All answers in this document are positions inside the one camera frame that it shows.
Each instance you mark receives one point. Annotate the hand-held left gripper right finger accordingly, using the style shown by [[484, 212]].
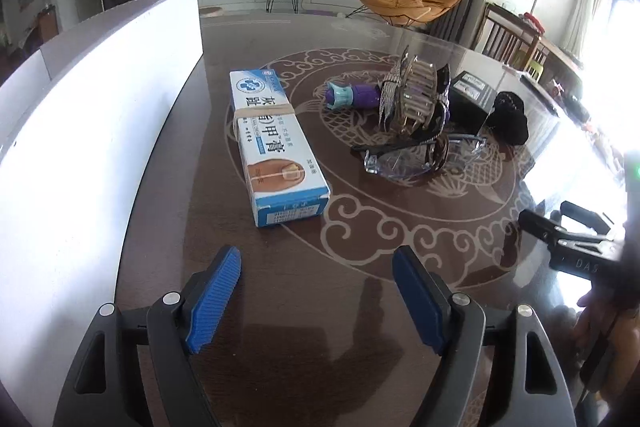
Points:
[[420, 302]]

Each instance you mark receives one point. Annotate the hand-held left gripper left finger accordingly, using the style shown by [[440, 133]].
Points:
[[215, 297]]

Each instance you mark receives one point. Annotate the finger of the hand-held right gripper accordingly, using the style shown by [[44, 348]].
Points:
[[542, 229], [585, 214]]

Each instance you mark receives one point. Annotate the black velvet hair bow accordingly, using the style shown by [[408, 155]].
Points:
[[507, 119]]

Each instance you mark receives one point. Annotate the large white box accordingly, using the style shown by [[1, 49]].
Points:
[[100, 117]]

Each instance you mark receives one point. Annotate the brown patterned desktop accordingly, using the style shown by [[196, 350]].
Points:
[[300, 297]]

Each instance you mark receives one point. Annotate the person's right hand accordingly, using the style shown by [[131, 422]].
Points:
[[595, 322]]

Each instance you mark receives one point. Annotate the dark brown sunglasses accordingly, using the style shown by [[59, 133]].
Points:
[[440, 155]]

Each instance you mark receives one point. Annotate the clear safety glasses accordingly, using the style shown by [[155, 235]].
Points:
[[400, 169]]

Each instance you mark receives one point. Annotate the small black box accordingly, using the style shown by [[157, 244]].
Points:
[[467, 99]]

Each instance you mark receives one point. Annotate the blue and white medicine box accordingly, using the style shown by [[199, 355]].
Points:
[[270, 142]]

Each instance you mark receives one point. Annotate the dark wooden chair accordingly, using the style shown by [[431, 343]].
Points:
[[505, 32]]

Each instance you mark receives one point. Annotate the white sheer curtain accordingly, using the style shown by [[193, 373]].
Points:
[[590, 7]]

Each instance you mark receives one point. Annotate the purple and teal item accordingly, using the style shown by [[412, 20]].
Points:
[[357, 96]]

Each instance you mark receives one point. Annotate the oval wooden board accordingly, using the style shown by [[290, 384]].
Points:
[[211, 12]]

